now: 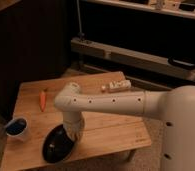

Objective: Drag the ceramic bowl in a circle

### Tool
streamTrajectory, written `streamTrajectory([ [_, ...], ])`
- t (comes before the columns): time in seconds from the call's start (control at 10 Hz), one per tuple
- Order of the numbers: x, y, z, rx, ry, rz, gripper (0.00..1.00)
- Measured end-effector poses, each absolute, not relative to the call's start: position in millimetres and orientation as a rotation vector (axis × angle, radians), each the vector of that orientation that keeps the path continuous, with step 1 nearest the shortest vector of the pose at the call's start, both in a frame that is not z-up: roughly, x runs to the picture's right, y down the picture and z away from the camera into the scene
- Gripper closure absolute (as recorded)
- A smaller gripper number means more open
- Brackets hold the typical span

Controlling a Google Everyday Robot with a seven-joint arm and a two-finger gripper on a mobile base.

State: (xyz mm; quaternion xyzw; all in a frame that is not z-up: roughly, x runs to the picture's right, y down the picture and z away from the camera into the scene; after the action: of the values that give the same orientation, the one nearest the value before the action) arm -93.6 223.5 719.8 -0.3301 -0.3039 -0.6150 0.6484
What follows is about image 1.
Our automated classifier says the wooden low shelf unit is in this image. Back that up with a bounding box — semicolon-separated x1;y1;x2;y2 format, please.
69;0;195;87

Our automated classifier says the black handle on shelf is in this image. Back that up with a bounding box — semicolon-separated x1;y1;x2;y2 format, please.
167;57;195;70

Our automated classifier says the white mug blue inside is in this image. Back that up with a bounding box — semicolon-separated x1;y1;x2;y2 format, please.
4;118;30;142

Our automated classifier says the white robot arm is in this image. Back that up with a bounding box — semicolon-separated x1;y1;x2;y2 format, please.
54;82;168;141

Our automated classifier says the orange carrot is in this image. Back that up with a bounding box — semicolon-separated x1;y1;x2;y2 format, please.
39;89;47;112

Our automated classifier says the white robot base body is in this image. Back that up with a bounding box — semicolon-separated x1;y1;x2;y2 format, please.
160;86;195;171

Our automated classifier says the metal vertical pole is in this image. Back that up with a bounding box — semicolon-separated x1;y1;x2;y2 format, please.
76;0;84;41

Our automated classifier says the white crumpled wrapper item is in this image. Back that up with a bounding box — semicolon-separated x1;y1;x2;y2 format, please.
101;80;131;93

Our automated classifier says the black ceramic bowl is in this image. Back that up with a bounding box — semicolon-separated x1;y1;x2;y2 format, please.
42;124;76;163

